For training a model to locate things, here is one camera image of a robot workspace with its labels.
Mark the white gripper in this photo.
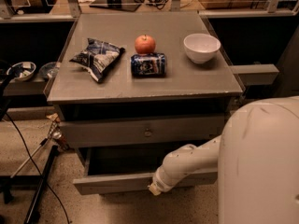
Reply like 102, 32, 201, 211
148, 167, 177, 196

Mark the grey drawer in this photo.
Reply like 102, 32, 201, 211
61, 114, 224, 148
74, 140, 220, 195

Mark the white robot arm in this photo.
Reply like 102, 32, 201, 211
149, 96, 299, 224

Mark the grey top drawer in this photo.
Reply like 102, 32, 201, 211
61, 114, 224, 148

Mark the grey wooden drawer cabinet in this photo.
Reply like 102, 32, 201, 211
43, 11, 244, 151

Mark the white stick with metal cap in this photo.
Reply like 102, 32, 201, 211
10, 135, 58, 178

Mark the blue white chip bag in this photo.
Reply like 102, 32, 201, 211
70, 38, 125, 83

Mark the red apple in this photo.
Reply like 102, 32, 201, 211
135, 35, 156, 54

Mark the black metal floor stand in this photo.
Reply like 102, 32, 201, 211
0, 146, 59, 224

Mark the white ceramic bowl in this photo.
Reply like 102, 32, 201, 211
183, 34, 221, 63

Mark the clear glass bowl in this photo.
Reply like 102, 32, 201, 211
38, 62, 60, 80

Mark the bowl with blue contents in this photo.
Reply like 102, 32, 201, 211
7, 62, 36, 81

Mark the black monitor stand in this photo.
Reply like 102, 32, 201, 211
89, 0, 141, 12

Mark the black cable on floor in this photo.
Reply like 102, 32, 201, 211
0, 109, 73, 224

